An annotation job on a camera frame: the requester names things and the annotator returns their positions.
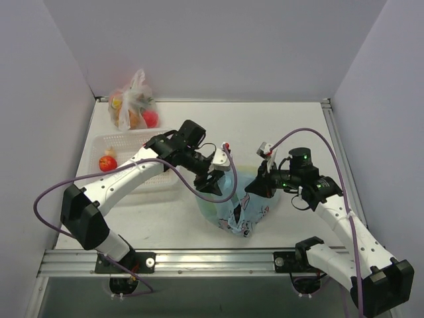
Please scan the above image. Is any light blue plastic bag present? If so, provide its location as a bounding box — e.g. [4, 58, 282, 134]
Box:
[196, 166, 280, 237]

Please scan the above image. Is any red apple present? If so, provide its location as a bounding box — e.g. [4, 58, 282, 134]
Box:
[98, 156, 118, 172]

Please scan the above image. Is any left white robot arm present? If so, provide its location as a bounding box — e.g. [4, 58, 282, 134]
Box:
[60, 120, 231, 272]

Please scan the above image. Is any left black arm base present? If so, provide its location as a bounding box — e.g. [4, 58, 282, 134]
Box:
[94, 251, 156, 274]

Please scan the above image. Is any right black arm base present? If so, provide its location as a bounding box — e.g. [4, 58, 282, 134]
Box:
[273, 250, 319, 274]

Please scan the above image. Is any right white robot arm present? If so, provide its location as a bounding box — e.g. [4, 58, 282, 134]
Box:
[245, 142, 415, 317]

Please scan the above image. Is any clear bag of fruits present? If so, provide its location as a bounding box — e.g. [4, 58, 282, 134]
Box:
[108, 69, 159, 131]

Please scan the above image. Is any white plastic basket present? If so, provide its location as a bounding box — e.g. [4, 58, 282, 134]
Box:
[83, 129, 179, 194]

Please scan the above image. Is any small onion garlic toy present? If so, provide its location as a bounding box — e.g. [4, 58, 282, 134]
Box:
[104, 147, 117, 158]

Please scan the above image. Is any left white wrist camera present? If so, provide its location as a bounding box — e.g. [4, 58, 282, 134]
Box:
[209, 142, 231, 172]

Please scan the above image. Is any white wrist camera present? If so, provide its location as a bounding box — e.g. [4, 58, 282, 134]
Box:
[256, 142, 276, 172]
[209, 142, 231, 172]

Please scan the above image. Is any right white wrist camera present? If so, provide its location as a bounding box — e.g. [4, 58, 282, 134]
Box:
[256, 142, 276, 172]

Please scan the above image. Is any aluminium front rail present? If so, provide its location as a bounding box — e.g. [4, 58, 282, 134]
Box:
[37, 248, 318, 278]

